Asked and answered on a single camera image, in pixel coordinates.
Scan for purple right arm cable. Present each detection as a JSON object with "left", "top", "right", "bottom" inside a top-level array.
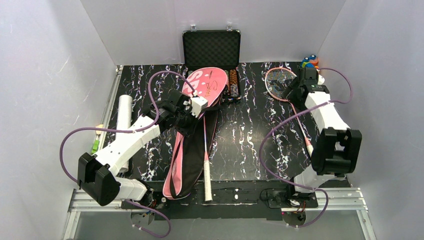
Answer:
[{"left": 258, "top": 67, "right": 354, "bottom": 229}]

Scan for black poker chip case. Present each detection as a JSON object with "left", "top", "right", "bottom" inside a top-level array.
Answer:
[{"left": 182, "top": 29, "right": 242, "bottom": 103}]

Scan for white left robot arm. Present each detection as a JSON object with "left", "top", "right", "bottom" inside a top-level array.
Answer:
[{"left": 77, "top": 90, "right": 214, "bottom": 206}]

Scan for green clip on rail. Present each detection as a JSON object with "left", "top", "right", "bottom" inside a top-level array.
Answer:
[{"left": 90, "top": 139, "right": 100, "bottom": 155}]

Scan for pink racket bag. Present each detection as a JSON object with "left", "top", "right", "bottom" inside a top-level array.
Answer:
[{"left": 162, "top": 67, "right": 228, "bottom": 200}]

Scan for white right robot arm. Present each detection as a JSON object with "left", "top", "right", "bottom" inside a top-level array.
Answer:
[{"left": 287, "top": 67, "right": 362, "bottom": 194}]

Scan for white shuttlecock tube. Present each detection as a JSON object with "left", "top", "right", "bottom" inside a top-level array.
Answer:
[{"left": 115, "top": 94, "right": 134, "bottom": 174}]

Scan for pink badminton racket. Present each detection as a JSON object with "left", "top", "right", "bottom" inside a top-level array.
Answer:
[
  {"left": 264, "top": 67, "right": 315, "bottom": 158},
  {"left": 203, "top": 116, "right": 213, "bottom": 202}
]

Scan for colourful toy blocks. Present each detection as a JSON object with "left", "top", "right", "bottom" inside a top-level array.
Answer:
[{"left": 300, "top": 54, "right": 319, "bottom": 69}]

